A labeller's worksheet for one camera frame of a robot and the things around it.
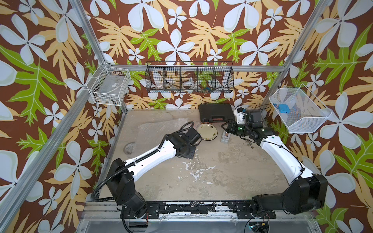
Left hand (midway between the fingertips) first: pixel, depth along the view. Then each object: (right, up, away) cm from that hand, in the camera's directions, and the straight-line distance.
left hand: (189, 150), depth 81 cm
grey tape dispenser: (+26, +5, +20) cm, 33 cm away
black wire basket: (-3, +48, +17) cm, 51 cm away
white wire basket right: (+64, +21, -4) cm, 67 cm away
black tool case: (+23, +25, +38) cm, 51 cm away
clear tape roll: (-40, -2, +17) cm, 44 cm away
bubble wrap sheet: (-22, +10, +15) cm, 28 cm away
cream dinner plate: (+14, +10, +24) cm, 29 cm away
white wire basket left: (-49, +39, +6) cm, 63 cm away
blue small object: (+56, +24, +3) cm, 61 cm away
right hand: (+19, +14, +1) cm, 24 cm away
